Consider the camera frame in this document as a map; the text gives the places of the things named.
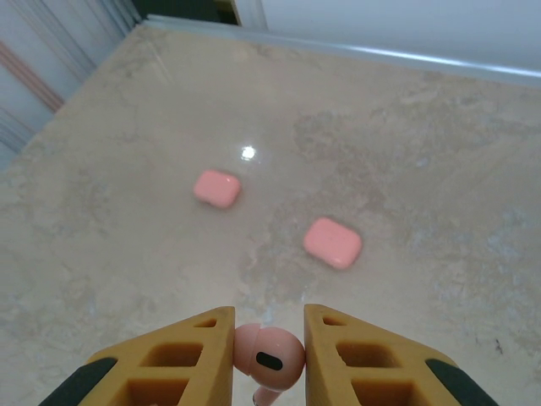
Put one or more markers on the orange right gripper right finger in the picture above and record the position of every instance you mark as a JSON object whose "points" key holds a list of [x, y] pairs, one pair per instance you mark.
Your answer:
{"points": [[321, 372]]}

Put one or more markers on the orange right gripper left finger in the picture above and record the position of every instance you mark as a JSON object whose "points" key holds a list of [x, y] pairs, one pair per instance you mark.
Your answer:
{"points": [[215, 372]]}

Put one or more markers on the pink earbud charging case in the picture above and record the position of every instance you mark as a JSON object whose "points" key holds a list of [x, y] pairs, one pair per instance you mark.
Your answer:
{"points": [[217, 188], [332, 242]]}

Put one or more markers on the aluminium table edge rail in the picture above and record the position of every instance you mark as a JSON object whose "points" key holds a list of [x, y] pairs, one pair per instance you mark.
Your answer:
{"points": [[338, 48]]}

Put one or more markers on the white door frame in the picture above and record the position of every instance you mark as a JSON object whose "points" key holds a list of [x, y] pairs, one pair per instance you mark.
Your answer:
{"points": [[251, 12]]}

